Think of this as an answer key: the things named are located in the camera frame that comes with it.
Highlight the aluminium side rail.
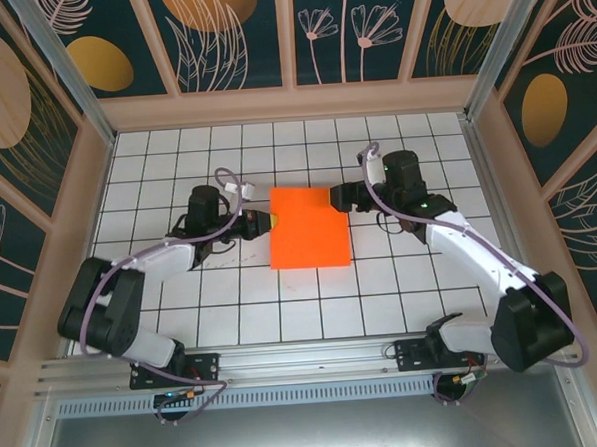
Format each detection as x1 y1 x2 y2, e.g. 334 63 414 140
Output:
457 113 555 334

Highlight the small circuit board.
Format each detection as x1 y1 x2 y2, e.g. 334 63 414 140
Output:
153 387 205 408
443 368 489 395

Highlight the grey slotted cable duct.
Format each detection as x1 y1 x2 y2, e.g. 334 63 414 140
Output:
54 378 439 418

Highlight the orange cloth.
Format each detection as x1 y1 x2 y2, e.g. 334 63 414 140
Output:
266 183 353 272

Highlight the aluminium mounting rail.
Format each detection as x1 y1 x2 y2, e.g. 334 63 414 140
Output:
32 323 581 402

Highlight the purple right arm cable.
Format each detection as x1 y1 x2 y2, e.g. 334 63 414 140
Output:
356 131 593 411

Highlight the grey metal sheet panel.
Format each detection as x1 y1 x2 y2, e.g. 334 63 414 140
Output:
17 387 597 447

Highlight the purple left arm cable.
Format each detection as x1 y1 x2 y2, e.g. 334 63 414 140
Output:
72 165 260 432

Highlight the aluminium frame post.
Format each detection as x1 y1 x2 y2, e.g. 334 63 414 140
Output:
5 0 119 152
456 0 574 124

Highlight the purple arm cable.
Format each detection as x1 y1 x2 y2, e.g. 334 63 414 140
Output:
72 165 260 432
356 131 593 411

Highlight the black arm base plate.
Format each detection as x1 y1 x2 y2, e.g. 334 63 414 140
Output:
393 334 487 375
128 351 223 391

